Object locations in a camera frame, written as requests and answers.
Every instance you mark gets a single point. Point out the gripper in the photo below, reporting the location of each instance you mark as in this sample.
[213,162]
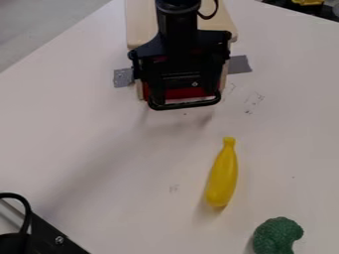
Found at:
[185,49]

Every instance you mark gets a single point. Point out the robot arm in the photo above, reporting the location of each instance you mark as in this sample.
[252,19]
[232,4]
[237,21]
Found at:
[177,16]

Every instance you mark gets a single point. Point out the wooden cabinet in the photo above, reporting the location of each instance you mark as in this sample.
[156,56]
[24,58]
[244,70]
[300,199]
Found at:
[139,23]

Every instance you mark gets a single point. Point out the grey tape piece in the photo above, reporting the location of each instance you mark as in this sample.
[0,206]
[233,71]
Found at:
[122,77]
[239,64]

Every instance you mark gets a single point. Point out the yellow toy banana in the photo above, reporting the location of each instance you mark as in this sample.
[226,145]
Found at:
[223,175]

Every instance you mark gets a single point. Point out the yellow toy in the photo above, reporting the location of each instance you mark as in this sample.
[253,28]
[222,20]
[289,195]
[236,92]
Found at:
[308,1]

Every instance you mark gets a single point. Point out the green toy broccoli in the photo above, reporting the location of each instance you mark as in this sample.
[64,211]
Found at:
[276,235]

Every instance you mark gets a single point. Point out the black metal bracket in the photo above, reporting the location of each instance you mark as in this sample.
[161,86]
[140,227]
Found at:
[46,239]

